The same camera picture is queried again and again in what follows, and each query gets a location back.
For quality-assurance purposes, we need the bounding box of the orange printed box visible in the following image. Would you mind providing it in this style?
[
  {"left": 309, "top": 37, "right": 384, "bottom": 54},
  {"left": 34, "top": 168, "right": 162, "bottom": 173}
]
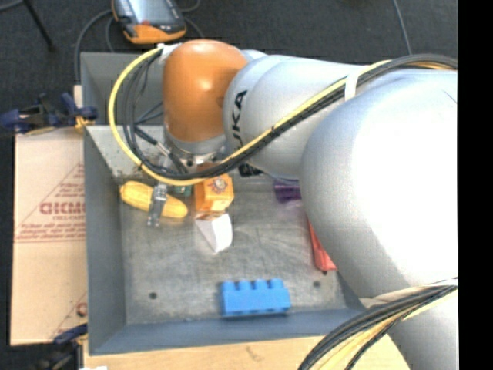
[{"left": 193, "top": 173, "right": 235, "bottom": 222}]

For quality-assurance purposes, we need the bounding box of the white wedge-shaped box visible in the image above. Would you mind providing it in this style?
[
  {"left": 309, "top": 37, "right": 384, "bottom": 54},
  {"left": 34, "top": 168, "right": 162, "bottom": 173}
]
[{"left": 194, "top": 213, "right": 234, "bottom": 255}]

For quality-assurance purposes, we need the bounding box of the yellow toy corn cob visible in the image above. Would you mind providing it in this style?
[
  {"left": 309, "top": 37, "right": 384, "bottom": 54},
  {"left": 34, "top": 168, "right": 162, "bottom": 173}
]
[{"left": 119, "top": 180, "right": 189, "bottom": 220}]

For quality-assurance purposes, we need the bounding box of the grey metal bin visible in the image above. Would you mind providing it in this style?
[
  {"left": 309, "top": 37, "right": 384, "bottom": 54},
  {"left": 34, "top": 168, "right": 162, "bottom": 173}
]
[{"left": 79, "top": 51, "right": 367, "bottom": 356}]

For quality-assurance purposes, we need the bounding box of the orange-red flat block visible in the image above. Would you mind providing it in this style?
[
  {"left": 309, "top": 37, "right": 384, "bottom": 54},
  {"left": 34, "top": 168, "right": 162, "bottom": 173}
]
[{"left": 307, "top": 219, "right": 338, "bottom": 274}]

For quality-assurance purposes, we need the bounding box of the purple plastic object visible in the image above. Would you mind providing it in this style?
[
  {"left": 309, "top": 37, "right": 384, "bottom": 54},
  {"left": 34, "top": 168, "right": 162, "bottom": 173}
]
[{"left": 273, "top": 179, "right": 302, "bottom": 204}]

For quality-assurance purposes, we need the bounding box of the brown cardboard board, red print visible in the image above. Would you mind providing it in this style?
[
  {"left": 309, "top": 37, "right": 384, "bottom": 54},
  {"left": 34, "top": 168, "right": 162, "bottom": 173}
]
[{"left": 9, "top": 126, "right": 90, "bottom": 347}]

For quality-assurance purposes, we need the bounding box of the blue toy building brick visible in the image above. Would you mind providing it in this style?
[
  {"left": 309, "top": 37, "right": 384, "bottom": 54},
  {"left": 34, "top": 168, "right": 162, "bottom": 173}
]
[{"left": 218, "top": 277, "right": 292, "bottom": 318}]

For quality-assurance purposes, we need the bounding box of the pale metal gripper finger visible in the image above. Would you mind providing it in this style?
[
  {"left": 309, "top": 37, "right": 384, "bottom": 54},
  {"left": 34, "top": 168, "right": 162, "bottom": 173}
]
[
  {"left": 153, "top": 185, "right": 169, "bottom": 228},
  {"left": 146, "top": 185, "right": 161, "bottom": 227}
]

